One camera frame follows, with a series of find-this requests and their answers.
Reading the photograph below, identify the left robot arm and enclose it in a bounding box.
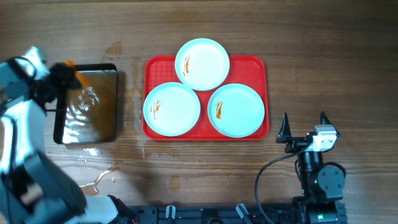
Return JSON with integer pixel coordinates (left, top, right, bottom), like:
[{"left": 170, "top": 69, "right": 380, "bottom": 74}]
[{"left": 1, "top": 58, "right": 139, "bottom": 223}]

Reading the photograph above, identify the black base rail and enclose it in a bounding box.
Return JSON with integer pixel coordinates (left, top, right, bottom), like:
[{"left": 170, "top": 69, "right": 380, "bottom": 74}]
[{"left": 129, "top": 203, "right": 348, "bottom": 224}]

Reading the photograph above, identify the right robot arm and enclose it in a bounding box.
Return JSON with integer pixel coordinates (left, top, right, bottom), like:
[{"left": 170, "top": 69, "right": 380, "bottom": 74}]
[{"left": 275, "top": 112, "right": 348, "bottom": 223}]

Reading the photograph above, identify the black water tray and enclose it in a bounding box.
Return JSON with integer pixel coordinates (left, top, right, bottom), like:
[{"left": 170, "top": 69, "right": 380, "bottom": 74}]
[{"left": 53, "top": 63, "right": 118, "bottom": 144}]

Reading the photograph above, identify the white plate top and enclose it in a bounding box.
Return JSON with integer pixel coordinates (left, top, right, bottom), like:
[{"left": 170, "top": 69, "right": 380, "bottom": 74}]
[{"left": 174, "top": 38, "right": 230, "bottom": 91}]

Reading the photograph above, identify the red plastic tray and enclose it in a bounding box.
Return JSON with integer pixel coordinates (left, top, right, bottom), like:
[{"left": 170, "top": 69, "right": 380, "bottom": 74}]
[{"left": 142, "top": 55, "right": 270, "bottom": 141}]

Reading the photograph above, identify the orange green sponge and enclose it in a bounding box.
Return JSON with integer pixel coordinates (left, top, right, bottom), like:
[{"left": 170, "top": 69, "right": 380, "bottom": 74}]
[{"left": 64, "top": 60, "right": 90, "bottom": 88}]

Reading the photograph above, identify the white plate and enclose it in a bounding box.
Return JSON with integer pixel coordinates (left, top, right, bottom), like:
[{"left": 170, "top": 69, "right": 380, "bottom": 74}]
[
  {"left": 174, "top": 38, "right": 230, "bottom": 91},
  {"left": 143, "top": 82, "right": 201, "bottom": 137},
  {"left": 207, "top": 83, "right": 266, "bottom": 138}
]

